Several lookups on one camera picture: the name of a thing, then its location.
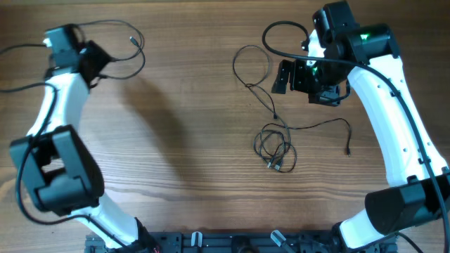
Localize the black mounting rail base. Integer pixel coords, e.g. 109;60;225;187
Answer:
84;230;398;253

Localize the thin black cable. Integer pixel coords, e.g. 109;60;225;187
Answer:
231;44;298;174
262;117;353;157

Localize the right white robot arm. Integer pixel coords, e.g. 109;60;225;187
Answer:
272;1;449;252

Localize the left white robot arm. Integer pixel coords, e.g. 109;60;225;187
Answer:
10;24;160;252

